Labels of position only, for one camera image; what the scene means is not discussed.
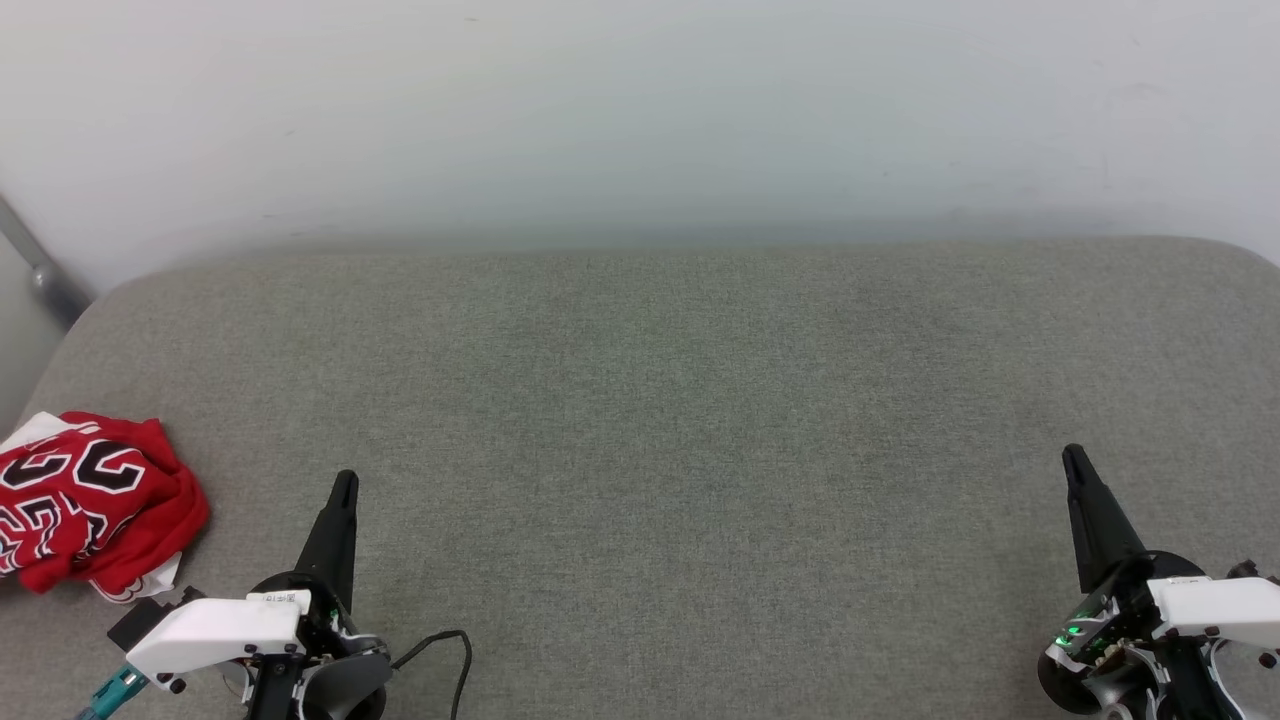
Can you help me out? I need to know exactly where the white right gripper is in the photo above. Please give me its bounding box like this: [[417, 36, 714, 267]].
[[1045, 445, 1280, 667]]

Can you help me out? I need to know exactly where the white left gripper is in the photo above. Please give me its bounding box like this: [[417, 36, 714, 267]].
[[125, 470, 389, 693]]

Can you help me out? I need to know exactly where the red basketball jersey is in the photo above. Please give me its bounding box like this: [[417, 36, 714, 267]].
[[0, 410, 211, 605]]

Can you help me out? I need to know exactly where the grey metal pole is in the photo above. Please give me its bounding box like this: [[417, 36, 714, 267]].
[[0, 195, 96, 331]]

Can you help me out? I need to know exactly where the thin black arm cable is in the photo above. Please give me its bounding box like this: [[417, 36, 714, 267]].
[[388, 628, 474, 720]]

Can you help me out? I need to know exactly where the teal cable connector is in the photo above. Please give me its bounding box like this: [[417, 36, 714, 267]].
[[74, 664, 151, 720]]

